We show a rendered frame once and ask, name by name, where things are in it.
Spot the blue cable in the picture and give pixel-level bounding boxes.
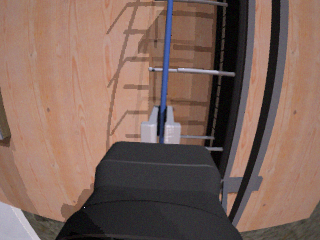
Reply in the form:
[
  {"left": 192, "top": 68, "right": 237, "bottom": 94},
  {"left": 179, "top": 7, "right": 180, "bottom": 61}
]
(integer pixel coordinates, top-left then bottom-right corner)
[{"left": 159, "top": 0, "right": 173, "bottom": 143}]

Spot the grey rack with cable hooks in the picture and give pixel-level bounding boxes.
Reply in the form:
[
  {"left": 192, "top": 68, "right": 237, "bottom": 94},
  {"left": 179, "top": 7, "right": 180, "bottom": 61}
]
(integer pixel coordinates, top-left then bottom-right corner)
[{"left": 168, "top": 0, "right": 289, "bottom": 227}]

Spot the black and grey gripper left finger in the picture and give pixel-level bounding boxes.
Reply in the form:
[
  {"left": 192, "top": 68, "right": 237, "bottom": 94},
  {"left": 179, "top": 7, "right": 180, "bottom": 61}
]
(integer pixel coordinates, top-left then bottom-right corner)
[{"left": 140, "top": 105, "right": 160, "bottom": 143}]

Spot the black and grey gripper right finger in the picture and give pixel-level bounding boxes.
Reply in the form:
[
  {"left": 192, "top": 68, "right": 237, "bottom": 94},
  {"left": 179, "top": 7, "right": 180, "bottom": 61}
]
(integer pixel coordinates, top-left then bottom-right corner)
[{"left": 163, "top": 106, "right": 181, "bottom": 144}]

